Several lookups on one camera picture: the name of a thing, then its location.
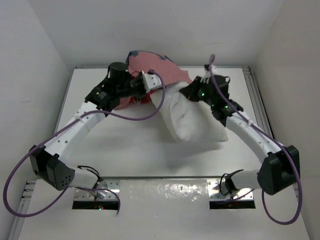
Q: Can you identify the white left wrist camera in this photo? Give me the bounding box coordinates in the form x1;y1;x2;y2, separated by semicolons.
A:
142;73;163;93

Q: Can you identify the aluminium frame rail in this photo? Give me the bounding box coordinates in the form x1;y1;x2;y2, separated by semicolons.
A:
242;66;274;137
8;180;36;240

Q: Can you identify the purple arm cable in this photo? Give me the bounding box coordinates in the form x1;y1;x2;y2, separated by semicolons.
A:
204;54;303;224
2;69;167;217

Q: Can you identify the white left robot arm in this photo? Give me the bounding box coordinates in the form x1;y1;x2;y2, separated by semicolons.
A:
30;62;151;191

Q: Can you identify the red pink patterned pillowcase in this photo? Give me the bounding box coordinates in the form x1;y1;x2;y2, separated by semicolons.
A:
126;50;192;113

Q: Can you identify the white front cover board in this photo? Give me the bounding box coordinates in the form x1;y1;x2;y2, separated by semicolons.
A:
19;179;309;240

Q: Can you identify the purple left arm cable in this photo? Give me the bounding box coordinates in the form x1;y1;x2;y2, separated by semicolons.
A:
2;69;167;217

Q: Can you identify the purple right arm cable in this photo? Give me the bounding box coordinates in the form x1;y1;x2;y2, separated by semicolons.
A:
204;54;303;224

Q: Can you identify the aluminium frame rail left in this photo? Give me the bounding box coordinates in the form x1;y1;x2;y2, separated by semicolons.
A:
8;180;36;240

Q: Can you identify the aluminium frame rail right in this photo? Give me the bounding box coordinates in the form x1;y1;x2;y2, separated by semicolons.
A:
242;66;274;137

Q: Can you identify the white pillow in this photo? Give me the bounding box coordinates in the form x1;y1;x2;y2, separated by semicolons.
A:
159;82;229;143

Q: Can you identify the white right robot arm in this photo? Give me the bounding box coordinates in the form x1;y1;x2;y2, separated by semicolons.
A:
180;75;300;196

